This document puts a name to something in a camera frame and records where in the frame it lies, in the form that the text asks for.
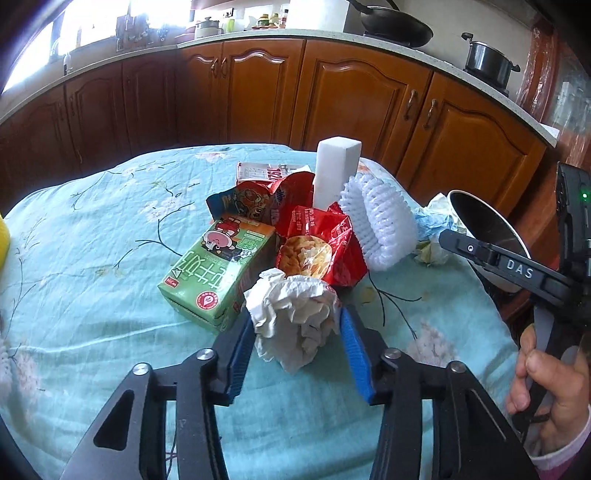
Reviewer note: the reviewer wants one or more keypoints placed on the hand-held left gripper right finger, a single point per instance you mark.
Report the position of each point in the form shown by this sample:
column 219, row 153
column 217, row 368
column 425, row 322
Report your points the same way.
column 355, row 355

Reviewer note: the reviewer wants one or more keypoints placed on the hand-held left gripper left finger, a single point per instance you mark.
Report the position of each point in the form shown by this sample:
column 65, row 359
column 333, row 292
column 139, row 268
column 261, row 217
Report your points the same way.
column 240, row 353

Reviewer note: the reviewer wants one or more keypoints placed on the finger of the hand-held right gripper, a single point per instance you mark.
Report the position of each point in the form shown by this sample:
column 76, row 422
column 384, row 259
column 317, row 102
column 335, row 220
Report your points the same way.
column 508, row 266

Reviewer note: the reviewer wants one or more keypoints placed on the white round bin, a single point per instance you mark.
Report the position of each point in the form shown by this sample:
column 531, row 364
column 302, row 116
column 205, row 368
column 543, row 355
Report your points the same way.
column 489, row 221

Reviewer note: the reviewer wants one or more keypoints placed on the white tissue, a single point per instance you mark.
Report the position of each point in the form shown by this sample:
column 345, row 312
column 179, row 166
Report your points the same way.
column 291, row 304

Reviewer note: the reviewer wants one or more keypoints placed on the green drink carton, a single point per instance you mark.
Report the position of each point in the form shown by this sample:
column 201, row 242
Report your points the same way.
column 207, row 277

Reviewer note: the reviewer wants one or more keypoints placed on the red chip packet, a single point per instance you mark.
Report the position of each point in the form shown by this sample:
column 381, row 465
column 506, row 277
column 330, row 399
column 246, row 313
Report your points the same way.
column 339, row 240

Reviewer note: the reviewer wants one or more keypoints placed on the blue and red snack wrapper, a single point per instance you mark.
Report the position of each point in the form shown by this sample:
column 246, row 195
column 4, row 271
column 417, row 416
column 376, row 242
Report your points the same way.
column 244, row 203

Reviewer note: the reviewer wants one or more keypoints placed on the red foil wrapper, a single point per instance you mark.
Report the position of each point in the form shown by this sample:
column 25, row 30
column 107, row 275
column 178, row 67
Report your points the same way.
column 288, row 203

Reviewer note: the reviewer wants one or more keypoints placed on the white and red carton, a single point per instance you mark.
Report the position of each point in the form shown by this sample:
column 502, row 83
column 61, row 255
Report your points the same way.
column 258, row 171

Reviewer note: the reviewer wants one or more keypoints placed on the white sponge block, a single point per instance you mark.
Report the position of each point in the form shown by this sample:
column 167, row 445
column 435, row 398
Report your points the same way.
column 334, row 170

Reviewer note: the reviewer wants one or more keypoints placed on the person's right forearm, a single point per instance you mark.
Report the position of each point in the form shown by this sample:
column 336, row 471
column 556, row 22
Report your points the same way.
column 568, row 464

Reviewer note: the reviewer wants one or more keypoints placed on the person's right hand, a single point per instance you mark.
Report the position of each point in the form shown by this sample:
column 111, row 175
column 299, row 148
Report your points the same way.
column 570, row 406

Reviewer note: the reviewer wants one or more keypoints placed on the crumpled white paper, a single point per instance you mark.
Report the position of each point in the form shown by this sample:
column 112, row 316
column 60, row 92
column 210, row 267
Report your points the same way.
column 431, row 254

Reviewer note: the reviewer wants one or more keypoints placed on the crumpled blue plastic bag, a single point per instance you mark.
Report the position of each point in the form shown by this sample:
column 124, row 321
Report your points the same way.
column 434, row 217

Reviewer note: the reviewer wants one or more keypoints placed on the wooden glass door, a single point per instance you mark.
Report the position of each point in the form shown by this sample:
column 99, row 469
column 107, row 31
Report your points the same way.
column 549, row 83

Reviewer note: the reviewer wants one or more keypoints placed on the light blue floral tablecloth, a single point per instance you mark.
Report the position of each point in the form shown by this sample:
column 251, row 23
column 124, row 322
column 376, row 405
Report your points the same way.
column 92, row 323

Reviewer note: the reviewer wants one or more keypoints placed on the pale stone countertop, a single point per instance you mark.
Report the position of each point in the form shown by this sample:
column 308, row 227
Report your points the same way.
column 461, row 78

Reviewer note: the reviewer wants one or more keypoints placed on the dark cooking pot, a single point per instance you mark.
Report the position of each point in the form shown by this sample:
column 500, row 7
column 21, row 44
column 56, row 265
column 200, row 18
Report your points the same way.
column 487, row 60

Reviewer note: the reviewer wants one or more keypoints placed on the wooden lower cabinets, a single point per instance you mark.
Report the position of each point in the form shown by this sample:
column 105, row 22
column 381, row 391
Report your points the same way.
column 351, row 97

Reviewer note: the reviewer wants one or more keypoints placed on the black wok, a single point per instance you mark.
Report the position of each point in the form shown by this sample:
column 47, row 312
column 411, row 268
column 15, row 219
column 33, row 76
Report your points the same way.
column 397, row 25

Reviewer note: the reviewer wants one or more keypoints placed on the white kettle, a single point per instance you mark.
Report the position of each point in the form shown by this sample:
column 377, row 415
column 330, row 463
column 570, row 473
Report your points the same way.
column 207, row 28

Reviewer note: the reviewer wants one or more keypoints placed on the row of condiment bottles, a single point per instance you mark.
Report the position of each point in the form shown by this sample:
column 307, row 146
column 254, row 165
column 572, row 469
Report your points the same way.
column 270, row 19

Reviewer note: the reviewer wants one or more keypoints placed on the sink faucet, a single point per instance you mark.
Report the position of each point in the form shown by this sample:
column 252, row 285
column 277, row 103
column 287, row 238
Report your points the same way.
column 68, row 64

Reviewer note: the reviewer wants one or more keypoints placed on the wooden knife rack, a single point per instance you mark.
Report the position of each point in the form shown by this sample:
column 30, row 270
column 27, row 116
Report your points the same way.
column 131, row 32

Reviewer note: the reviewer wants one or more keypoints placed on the kitchen window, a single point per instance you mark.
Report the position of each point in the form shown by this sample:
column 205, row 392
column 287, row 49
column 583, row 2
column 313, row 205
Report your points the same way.
column 92, row 23

